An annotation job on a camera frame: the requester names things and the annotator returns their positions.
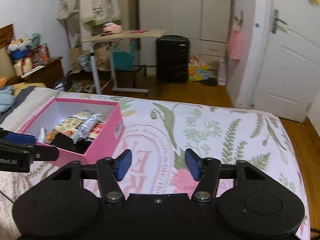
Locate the colourful gift box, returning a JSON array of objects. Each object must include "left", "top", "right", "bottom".
[{"left": 188, "top": 55, "right": 209, "bottom": 82}]

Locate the beige printed snack bag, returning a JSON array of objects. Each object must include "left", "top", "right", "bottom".
[{"left": 53, "top": 111, "right": 92, "bottom": 139}]

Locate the floral bed sheet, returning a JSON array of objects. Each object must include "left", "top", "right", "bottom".
[{"left": 0, "top": 87, "right": 311, "bottom": 240}]

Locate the pink tissue box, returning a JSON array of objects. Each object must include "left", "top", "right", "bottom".
[{"left": 102, "top": 23, "right": 122, "bottom": 35}]

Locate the white door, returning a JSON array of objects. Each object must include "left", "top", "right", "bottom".
[{"left": 252, "top": 0, "right": 319, "bottom": 122}]

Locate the white small snack packet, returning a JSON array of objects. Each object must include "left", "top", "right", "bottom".
[{"left": 38, "top": 127, "right": 47, "bottom": 143}]

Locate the small red white packet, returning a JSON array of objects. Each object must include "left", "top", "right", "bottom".
[{"left": 88, "top": 122, "right": 105, "bottom": 139}]

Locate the black suitcase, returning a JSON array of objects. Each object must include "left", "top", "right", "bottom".
[{"left": 156, "top": 35, "right": 190, "bottom": 83}]

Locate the hanging cream cardigan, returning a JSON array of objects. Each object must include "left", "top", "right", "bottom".
[{"left": 79, "top": 0, "right": 121, "bottom": 51}]

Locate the light blue blanket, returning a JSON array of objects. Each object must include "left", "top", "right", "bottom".
[{"left": 0, "top": 86, "right": 16, "bottom": 114}]

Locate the pink hanging bag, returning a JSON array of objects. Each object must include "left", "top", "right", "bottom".
[{"left": 227, "top": 29, "right": 245, "bottom": 60}]

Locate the white patterned paper bag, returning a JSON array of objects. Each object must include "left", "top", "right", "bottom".
[{"left": 217, "top": 58, "right": 227, "bottom": 86}]

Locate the brown paper bag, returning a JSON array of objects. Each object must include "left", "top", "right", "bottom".
[{"left": 69, "top": 47, "right": 82, "bottom": 73}]

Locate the dark wooden nightstand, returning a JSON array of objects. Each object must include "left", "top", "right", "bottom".
[{"left": 5, "top": 56, "right": 65, "bottom": 88}]

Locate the pink cardboard box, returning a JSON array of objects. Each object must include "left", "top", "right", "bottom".
[{"left": 20, "top": 98, "right": 123, "bottom": 167}]

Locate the black snack bar packet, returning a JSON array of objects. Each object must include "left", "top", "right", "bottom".
[{"left": 50, "top": 133, "right": 75, "bottom": 152}]

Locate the beige tote bag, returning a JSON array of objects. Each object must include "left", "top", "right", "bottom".
[{"left": 57, "top": 0, "right": 79, "bottom": 21}]

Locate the teal shopping bag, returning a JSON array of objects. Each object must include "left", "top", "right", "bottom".
[{"left": 112, "top": 42, "right": 136, "bottom": 71}]

